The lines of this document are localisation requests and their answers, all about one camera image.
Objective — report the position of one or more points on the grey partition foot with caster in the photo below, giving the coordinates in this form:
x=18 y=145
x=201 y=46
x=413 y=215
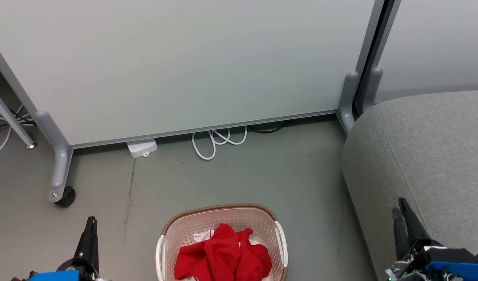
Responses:
x=59 y=156

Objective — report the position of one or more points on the grey metal table leg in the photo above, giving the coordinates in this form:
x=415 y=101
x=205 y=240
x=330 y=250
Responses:
x=9 y=117

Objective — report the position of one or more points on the wide white partition panel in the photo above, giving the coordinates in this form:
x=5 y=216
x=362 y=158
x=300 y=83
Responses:
x=184 y=66

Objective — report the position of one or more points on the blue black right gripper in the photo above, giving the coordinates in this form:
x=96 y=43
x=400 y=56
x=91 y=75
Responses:
x=449 y=269

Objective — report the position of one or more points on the red cloth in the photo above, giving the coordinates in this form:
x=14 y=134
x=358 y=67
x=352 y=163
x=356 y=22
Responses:
x=219 y=253

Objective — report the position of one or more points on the grey fabric sofa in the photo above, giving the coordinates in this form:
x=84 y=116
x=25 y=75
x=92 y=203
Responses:
x=438 y=156

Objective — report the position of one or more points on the white power strip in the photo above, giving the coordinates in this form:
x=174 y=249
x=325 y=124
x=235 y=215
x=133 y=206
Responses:
x=142 y=147

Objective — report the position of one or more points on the black caster wheel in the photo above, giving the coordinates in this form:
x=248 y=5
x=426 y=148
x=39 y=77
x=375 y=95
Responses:
x=66 y=197

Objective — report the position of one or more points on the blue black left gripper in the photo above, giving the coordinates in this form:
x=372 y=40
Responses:
x=73 y=273

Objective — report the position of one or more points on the narrow white partition panel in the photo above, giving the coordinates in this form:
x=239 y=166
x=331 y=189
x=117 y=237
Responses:
x=438 y=43

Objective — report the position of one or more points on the cream plastic laundry basket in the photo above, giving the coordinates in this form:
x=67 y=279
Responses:
x=208 y=222

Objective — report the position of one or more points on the white cloth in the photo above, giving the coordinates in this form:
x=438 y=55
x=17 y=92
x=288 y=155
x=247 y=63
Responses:
x=202 y=236

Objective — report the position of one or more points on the grey partition post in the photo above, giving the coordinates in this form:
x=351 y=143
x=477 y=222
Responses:
x=379 y=31

